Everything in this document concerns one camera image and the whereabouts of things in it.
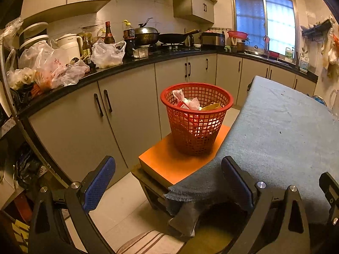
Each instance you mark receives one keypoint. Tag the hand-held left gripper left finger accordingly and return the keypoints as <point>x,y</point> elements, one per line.
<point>100,182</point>

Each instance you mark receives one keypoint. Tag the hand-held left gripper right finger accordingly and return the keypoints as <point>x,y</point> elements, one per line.
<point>235,180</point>

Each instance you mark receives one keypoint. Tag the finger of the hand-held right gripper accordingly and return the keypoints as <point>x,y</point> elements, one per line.
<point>324,181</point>

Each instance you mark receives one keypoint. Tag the red plastic mesh basket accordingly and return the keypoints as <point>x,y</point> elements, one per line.
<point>185,140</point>

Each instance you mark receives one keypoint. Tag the white plastic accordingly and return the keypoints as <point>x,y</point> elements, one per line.
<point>194,103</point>

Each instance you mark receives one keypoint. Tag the blue tablecloth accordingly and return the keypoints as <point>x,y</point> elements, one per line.
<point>278,137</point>

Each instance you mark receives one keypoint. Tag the beige kitchen base cabinets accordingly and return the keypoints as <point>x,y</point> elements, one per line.
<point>74,127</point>

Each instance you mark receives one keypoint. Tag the orange wooden stool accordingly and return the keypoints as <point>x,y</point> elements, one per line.
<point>164,161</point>

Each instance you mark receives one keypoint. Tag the clear plastic jug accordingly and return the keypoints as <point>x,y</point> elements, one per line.
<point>335,105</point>

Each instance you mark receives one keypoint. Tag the striped seat cushion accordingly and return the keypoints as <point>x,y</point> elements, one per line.
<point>151,243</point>

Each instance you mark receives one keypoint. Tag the blue plastic bag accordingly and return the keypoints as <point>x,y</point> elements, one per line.
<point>319,100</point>

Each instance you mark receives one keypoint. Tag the clear red print plastic bag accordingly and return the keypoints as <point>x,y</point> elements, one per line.
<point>58,68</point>

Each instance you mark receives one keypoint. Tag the hanging plastic bags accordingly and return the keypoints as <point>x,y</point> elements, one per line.
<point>331,55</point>

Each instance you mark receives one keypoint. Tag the white plastic bag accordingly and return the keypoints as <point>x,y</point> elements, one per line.
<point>107,55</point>

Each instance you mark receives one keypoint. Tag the glass pot lid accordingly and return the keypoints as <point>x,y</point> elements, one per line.
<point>254,50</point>

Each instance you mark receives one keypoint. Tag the white green detergent bottle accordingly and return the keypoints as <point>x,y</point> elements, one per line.
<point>289,55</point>

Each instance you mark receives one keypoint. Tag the bag of garlic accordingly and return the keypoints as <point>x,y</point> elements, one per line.
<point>21,78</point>

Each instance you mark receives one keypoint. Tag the black kitchen countertop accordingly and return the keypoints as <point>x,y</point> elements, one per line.
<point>148,58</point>

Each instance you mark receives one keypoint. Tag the chopstick holder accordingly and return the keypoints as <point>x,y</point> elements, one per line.
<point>234,45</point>

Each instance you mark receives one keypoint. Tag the steel condiment box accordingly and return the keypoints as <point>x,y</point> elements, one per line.
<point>140,53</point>

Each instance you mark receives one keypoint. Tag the sink faucet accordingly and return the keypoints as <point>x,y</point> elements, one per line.
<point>267,43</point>

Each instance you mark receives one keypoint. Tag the white electric kettle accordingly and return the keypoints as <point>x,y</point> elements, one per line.
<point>68,46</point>

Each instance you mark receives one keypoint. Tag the steel rice cooker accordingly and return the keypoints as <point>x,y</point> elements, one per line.
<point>213,40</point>

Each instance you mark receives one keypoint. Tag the red bowl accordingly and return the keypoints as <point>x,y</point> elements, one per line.
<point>237,34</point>

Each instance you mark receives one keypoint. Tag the dark sauce bottle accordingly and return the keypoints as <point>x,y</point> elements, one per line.
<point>108,34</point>

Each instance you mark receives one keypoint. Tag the yellow cap oil bottle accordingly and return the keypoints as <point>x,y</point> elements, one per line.
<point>129,35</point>

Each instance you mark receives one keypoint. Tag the steel wok with lid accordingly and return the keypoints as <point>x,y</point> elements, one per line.
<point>147,35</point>

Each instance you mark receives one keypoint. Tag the black frying pan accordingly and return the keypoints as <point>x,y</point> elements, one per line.
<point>172,38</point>

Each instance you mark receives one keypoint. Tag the white round container stack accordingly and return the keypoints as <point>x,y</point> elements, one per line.
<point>33,35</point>

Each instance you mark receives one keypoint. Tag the kitchen window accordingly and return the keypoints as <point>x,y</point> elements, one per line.
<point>264,18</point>

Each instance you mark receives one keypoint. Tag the black wall rack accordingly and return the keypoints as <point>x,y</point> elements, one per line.
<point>316,30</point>

